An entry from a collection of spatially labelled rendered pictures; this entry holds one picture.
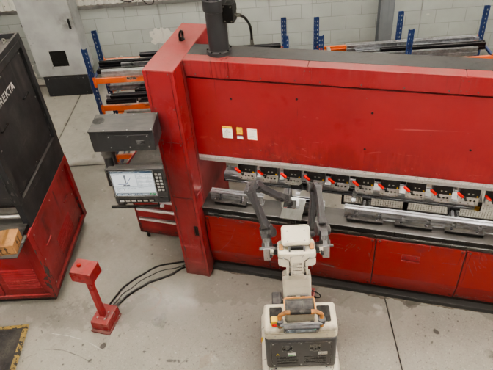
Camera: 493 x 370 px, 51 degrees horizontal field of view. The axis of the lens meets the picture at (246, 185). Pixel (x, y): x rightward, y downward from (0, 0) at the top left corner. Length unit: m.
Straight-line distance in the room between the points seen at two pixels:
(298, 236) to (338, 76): 1.17
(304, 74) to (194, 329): 2.54
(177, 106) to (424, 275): 2.60
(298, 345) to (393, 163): 1.57
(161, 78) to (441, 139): 2.10
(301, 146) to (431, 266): 1.57
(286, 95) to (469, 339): 2.67
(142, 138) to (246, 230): 1.43
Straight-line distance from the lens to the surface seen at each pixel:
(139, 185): 4.25
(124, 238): 5.92
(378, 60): 3.87
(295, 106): 3.98
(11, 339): 5.48
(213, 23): 3.90
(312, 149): 4.17
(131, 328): 5.12
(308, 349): 4.13
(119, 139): 4.03
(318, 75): 3.79
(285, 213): 4.43
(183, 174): 4.42
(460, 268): 4.80
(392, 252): 4.69
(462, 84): 3.79
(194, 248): 5.06
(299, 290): 4.16
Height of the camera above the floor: 4.05
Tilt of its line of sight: 40 degrees down
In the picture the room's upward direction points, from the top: 5 degrees counter-clockwise
